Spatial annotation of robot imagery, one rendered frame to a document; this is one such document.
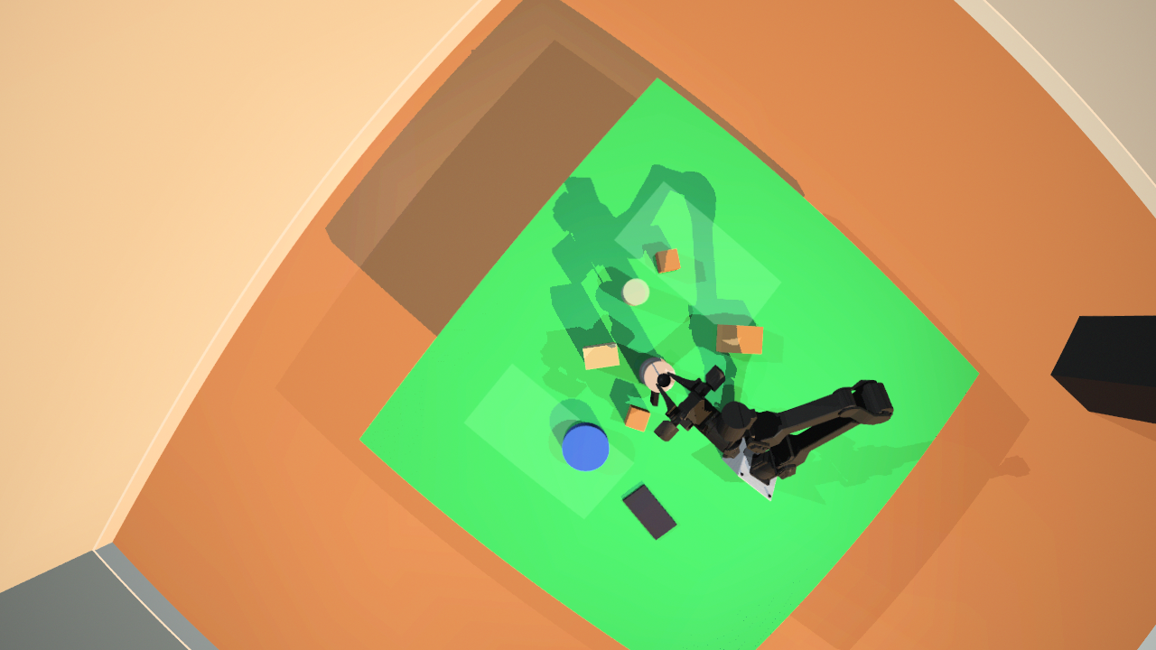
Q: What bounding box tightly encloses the blue cylinder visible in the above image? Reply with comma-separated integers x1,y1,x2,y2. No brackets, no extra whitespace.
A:
562,422,610,472

